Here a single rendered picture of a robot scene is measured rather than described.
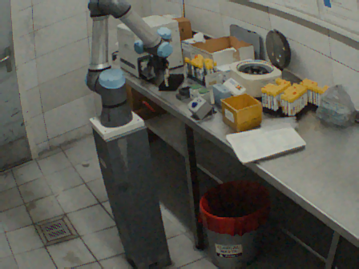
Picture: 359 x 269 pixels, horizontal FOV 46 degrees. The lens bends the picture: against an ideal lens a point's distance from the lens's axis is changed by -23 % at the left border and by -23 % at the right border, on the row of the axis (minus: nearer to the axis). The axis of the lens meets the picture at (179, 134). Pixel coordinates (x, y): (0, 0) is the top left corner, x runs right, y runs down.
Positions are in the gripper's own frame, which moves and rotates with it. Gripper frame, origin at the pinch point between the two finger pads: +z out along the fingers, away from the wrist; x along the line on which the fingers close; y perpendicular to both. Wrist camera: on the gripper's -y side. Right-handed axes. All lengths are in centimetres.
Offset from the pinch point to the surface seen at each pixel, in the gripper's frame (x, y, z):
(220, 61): 29.3, 14.8, -13.8
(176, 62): 18.9, -7.4, 5.8
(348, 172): 19, 119, -63
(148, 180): -29, 54, 5
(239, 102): 10, 53, -33
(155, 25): 9.4, -21.4, -16.7
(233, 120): 0, 62, -36
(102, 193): -27, 2, 106
